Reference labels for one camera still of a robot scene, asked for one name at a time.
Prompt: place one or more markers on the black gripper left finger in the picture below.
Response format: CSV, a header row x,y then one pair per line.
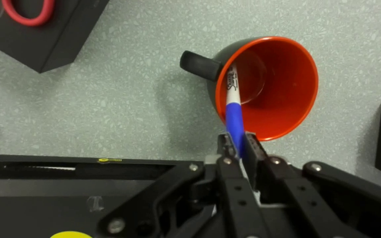
x,y
232,189

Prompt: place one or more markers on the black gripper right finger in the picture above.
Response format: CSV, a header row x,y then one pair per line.
x,y
297,193

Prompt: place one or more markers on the blue pen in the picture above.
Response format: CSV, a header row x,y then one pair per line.
x,y
235,119

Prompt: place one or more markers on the red and black mug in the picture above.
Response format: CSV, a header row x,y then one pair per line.
x,y
284,88

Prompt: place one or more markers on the black case with yellow logo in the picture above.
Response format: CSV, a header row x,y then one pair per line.
x,y
46,193

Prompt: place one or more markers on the large black box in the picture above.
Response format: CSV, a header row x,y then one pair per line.
x,y
63,40

